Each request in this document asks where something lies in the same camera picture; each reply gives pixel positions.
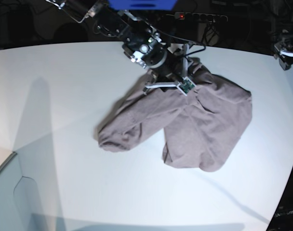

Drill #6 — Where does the black power strip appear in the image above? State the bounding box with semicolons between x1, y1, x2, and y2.
172;12;228;23

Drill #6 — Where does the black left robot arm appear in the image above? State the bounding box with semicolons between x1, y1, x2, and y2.
273;31;293;71

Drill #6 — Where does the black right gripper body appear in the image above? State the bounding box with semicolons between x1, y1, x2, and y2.
122;37;182;81

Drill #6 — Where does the mauve grey t-shirt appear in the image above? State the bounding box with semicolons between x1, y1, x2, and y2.
97;59;253;172

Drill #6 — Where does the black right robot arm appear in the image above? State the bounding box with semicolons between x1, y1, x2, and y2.
49;0;183;82

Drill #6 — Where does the grey table side panel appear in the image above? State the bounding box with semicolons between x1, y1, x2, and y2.
0;153;39;231

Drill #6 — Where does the blue plastic box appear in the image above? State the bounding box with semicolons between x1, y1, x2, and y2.
108;0;177;10

